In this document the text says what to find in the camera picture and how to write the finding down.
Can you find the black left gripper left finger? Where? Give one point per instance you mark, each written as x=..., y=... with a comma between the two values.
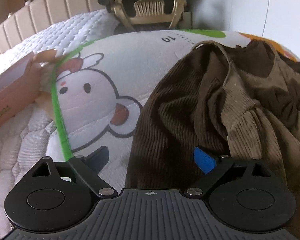
x=87, y=169

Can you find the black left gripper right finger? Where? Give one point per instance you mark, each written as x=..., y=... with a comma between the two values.
x=218, y=168

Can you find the brown corduroy polka dot garment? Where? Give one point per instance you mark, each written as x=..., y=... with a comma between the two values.
x=242, y=101

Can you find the cartoon print play mat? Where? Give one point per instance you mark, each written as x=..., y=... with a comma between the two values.
x=100, y=89

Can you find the pink cardboard box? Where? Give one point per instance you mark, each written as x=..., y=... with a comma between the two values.
x=19, y=86

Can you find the beige plastic chair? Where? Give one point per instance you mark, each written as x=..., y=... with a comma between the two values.
x=146, y=12

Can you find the beige padded headboard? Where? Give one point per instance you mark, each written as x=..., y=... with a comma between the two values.
x=39, y=15

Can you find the white wardrobe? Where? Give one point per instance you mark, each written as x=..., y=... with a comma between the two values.
x=275, y=19

